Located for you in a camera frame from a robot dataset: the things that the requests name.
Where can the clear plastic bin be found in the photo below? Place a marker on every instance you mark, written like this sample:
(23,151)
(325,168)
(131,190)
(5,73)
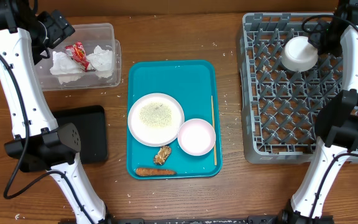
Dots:
(90,35)

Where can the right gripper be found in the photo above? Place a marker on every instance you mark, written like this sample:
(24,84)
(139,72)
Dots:
(317,37)

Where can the grey dishwasher rack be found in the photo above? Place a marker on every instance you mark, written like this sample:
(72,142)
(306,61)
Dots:
(279,106)

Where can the brown fried stick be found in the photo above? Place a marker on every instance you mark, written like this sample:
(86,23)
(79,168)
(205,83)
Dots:
(146,172)

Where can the wooden chopstick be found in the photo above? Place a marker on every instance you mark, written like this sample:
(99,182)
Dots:
(214,131)

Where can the black tray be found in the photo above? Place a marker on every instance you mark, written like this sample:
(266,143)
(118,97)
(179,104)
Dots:
(81,132)

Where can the golden fried food piece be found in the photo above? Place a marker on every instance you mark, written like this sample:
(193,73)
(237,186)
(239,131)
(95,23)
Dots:
(162,155)

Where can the large white plate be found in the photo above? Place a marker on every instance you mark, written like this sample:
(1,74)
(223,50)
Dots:
(154,119)

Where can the teal serving tray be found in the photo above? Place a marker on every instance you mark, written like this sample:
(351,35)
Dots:
(193,84)

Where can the white napkin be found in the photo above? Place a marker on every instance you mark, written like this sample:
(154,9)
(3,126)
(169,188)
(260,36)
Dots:
(66,69)

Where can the red snack wrapper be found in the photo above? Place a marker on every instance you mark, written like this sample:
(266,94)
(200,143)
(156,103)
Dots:
(78,54)

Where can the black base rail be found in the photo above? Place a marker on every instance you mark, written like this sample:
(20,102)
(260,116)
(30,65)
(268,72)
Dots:
(258,219)

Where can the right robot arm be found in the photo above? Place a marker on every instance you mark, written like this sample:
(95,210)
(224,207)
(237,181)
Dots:
(336,125)

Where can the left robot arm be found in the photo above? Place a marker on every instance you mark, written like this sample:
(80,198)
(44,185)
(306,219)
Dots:
(29,111)

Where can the silver foil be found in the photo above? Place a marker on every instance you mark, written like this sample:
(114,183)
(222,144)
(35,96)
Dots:
(102,61)

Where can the pale green bowl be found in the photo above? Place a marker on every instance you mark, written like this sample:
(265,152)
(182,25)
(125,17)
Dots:
(298,55)

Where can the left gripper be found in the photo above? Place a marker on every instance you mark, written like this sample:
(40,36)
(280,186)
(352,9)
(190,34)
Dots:
(59,28)

